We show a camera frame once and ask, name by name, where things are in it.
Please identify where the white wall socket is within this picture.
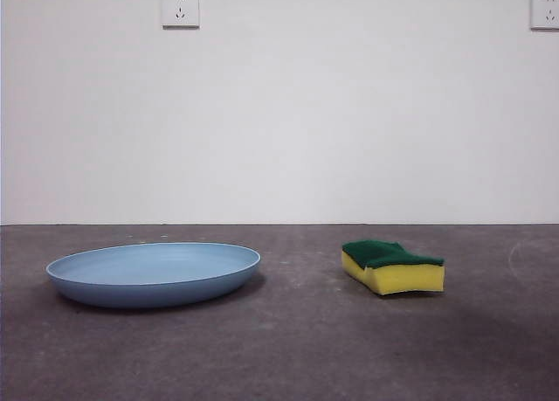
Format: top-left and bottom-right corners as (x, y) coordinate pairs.
(530, 0), (559, 31)
(162, 0), (201, 30)

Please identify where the yellow sponge with green pad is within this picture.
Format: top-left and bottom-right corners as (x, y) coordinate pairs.
(341, 239), (445, 296)

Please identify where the light blue round plate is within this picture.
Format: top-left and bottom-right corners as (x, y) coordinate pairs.
(45, 242), (262, 309)

